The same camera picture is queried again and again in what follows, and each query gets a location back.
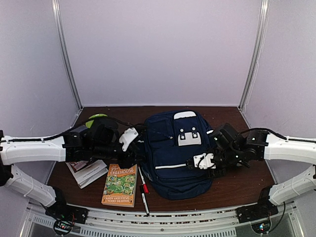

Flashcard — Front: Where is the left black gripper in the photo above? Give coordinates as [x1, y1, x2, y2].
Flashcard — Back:
[91, 135, 146, 169]

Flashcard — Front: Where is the navy blue backpack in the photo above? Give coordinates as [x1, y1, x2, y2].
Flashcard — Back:
[141, 110, 216, 200]

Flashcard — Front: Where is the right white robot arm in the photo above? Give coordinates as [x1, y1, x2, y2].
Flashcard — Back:
[207, 123, 316, 218]

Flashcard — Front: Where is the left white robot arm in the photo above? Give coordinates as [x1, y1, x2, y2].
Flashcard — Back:
[0, 122, 142, 219]

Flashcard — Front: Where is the green plate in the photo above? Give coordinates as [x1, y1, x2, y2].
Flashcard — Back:
[85, 114, 107, 128]

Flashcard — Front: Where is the white coffee cover book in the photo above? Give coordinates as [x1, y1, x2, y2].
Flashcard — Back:
[66, 160, 108, 189]

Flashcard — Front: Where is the orange Treehouse book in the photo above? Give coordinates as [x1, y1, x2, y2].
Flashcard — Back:
[101, 164, 138, 207]

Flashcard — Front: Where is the red capped marker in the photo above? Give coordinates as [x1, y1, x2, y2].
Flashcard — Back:
[138, 165, 149, 194]

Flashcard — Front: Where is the black capped marker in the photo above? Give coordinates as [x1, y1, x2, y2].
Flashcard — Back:
[140, 186, 150, 216]

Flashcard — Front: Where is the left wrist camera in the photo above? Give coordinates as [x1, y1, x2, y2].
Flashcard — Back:
[118, 127, 138, 152]

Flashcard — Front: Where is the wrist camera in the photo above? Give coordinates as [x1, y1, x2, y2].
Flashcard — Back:
[186, 153, 216, 170]
[118, 127, 138, 152]

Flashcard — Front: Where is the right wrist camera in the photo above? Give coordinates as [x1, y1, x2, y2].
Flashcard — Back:
[186, 153, 216, 170]

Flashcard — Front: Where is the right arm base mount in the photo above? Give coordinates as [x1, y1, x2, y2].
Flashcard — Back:
[236, 203, 278, 234]

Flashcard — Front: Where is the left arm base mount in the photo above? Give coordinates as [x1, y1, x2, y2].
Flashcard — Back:
[44, 204, 88, 236]

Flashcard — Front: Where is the aluminium front rail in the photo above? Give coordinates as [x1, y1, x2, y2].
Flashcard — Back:
[21, 201, 301, 237]

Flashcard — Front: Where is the left aluminium frame post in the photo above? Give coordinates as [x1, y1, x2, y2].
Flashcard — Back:
[51, 0, 83, 110]

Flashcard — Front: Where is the aluminium frame post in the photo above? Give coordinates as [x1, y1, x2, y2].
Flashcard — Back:
[239, 0, 270, 113]
[51, 0, 83, 110]

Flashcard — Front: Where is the right aluminium frame post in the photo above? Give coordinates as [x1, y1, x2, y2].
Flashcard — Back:
[239, 0, 270, 113]

